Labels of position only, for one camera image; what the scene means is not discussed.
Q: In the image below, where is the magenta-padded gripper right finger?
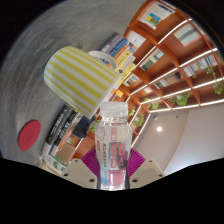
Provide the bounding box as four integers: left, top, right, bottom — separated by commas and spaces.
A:
128, 148, 167, 190

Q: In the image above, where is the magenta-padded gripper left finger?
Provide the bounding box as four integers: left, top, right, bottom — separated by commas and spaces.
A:
60, 148, 101, 190

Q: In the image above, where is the clear plastic drink bottle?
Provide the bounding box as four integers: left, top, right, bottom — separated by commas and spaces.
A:
94, 101, 134, 191

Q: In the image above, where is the tall green white carton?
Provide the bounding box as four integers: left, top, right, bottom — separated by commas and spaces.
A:
41, 153, 70, 175

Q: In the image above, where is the brown chair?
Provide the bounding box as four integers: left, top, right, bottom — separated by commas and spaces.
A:
54, 143, 77, 164

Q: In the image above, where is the stack of dark books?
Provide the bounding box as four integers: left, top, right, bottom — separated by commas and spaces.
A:
39, 103, 83, 161

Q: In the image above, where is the flat round red coaster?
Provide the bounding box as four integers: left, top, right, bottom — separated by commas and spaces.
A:
17, 119, 42, 152

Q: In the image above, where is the yellow striped white mug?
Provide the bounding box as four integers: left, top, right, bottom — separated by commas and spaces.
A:
43, 45, 123, 120

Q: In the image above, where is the orange wooden shelf unit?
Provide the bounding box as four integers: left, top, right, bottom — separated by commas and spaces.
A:
71, 0, 224, 161

